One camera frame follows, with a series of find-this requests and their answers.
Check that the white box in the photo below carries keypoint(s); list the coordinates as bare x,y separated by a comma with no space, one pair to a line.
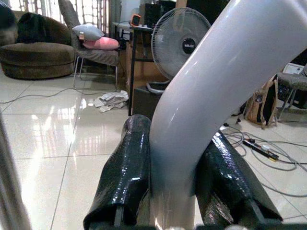
293,69

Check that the grey pillow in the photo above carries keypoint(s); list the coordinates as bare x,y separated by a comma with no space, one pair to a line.
87,32

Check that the white standing fan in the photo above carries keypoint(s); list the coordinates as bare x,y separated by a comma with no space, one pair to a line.
176,45

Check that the grey padded stool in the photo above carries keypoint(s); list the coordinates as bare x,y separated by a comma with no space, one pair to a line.
291,88

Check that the black power strip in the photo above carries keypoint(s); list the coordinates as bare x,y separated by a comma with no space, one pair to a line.
260,149

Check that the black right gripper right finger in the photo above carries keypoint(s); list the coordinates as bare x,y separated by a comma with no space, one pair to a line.
227,177

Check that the brown round sofa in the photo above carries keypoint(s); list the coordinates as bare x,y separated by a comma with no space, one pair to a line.
36,51

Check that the orange black device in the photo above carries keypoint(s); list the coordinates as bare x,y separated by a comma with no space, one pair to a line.
135,19

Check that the crumpled white paper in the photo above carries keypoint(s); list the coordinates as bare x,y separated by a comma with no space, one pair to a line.
111,100

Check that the black box under desk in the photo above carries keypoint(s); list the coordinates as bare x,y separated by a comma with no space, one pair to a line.
145,101

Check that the black cloth on sofa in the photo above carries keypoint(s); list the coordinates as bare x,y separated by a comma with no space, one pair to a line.
30,27

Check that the grey fabric chair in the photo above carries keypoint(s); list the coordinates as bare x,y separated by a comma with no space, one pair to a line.
93,48

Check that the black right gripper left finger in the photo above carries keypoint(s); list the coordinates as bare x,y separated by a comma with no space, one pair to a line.
124,172

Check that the pink pillow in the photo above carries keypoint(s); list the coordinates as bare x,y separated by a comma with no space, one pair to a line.
102,43

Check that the silver metal pole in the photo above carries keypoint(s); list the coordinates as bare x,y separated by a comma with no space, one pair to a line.
9,182

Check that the tan black backpack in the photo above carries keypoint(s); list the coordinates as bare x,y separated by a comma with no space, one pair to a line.
262,103

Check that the black metal desk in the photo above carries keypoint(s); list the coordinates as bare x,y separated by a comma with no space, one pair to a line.
134,57

